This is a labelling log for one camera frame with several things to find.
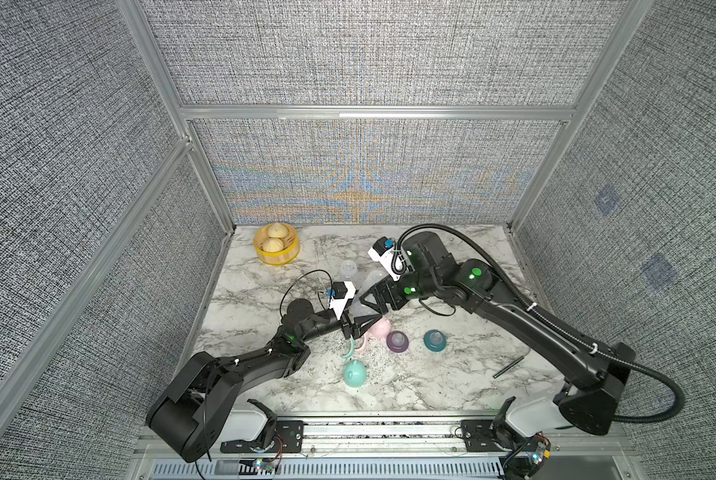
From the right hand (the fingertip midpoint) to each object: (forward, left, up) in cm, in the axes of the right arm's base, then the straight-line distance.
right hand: (373, 283), depth 68 cm
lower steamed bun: (+31, +33, -23) cm, 51 cm away
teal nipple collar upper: (-3, -19, -27) cm, 33 cm away
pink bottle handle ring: (-2, +1, -26) cm, 26 cm away
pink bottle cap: (+1, -4, -26) cm, 26 cm away
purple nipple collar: (-3, -8, -28) cm, 29 cm away
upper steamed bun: (+38, +33, -23) cm, 55 cm away
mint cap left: (-13, +4, -25) cm, 28 cm away
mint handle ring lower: (-5, +5, -26) cm, 27 cm away
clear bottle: (+15, +6, -16) cm, 23 cm away
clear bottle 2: (-6, +3, -1) cm, 6 cm away
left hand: (-1, -2, -8) cm, 8 cm away
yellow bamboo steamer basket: (+29, +29, -27) cm, 49 cm away
